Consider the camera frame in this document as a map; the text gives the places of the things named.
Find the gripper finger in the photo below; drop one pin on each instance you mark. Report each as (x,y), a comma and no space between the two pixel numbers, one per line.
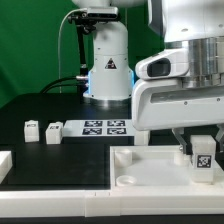
(220,137)
(178,133)

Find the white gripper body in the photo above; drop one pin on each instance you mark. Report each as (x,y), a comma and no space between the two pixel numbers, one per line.
(163,104)

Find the white square tabletop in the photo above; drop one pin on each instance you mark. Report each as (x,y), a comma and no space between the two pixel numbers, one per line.
(158,170)

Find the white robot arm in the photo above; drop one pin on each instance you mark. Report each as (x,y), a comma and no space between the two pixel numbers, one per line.
(181,86)

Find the white fence left piece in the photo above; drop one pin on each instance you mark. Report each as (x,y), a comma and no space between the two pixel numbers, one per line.
(5,164)

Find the white obstacle fence front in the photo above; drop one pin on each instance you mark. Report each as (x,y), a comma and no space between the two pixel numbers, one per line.
(21,204)

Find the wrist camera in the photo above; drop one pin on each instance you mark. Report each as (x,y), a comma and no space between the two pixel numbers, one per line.
(166,64)

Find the white marker base plate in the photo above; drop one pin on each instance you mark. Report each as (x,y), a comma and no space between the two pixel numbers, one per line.
(98,128)

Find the black camera on stand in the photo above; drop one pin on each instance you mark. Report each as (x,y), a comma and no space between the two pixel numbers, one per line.
(85,21)

